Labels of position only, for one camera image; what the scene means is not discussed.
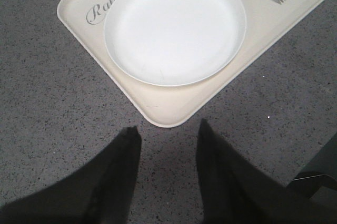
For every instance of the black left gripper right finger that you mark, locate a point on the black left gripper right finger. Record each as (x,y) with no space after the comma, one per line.
(234,191)

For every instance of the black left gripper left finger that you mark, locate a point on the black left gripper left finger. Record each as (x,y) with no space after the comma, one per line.
(99,192)

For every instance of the white round plate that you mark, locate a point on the white round plate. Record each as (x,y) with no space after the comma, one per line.
(174,42)

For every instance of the beige rabbit serving tray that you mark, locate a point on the beige rabbit serving tray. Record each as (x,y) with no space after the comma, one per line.
(168,107)

